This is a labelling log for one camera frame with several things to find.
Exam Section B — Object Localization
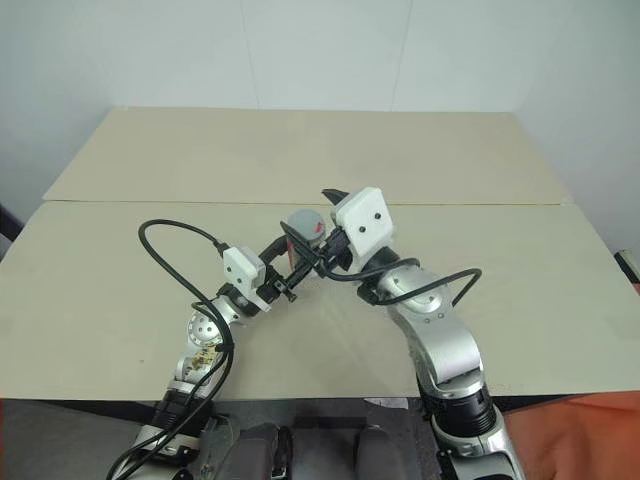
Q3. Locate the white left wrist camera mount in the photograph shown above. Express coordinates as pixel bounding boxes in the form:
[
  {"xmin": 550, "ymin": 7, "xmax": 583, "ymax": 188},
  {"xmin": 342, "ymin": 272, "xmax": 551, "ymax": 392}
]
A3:
[{"xmin": 222, "ymin": 245, "xmax": 274, "ymax": 314}]

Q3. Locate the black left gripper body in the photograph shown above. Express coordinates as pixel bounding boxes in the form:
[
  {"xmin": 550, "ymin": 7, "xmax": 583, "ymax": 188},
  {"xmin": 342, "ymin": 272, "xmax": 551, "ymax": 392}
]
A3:
[{"xmin": 255, "ymin": 252, "xmax": 301, "ymax": 304}]

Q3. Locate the grey jar lid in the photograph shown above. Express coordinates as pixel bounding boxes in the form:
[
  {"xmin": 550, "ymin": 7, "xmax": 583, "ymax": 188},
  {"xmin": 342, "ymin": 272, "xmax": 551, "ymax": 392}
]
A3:
[{"xmin": 286, "ymin": 209, "xmax": 331, "ymax": 247}]

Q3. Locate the orange cloth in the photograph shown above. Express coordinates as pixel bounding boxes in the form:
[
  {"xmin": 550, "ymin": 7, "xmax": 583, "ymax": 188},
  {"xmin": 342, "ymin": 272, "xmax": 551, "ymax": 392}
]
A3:
[{"xmin": 499, "ymin": 388, "xmax": 640, "ymax": 480}]

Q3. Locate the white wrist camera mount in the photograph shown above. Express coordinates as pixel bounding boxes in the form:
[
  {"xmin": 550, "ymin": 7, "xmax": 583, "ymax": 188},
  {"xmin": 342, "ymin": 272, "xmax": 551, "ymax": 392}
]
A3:
[
  {"xmin": 222, "ymin": 245, "xmax": 274, "ymax": 314},
  {"xmin": 333, "ymin": 186, "xmax": 397, "ymax": 267}
]

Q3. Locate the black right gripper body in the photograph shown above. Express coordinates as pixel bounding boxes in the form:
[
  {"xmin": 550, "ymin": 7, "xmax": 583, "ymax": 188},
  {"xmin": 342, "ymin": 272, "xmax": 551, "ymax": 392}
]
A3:
[{"xmin": 318, "ymin": 225, "xmax": 358, "ymax": 276}]

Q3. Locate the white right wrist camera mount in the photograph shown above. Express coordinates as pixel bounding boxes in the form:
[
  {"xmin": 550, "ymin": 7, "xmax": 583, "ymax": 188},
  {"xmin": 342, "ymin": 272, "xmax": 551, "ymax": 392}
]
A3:
[{"xmin": 333, "ymin": 186, "xmax": 397, "ymax": 267}]

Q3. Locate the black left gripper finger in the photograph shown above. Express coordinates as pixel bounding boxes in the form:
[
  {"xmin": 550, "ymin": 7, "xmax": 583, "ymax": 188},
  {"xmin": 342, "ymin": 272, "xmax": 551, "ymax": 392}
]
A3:
[
  {"xmin": 259, "ymin": 238, "xmax": 291, "ymax": 264},
  {"xmin": 281, "ymin": 263, "xmax": 322, "ymax": 293}
]

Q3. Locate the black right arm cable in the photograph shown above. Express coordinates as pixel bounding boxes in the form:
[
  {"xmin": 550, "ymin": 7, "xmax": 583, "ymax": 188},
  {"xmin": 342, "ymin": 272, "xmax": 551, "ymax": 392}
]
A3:
[{"xmin": 313, "ymin": 255, "xmax": 484, "ymax": 307}]

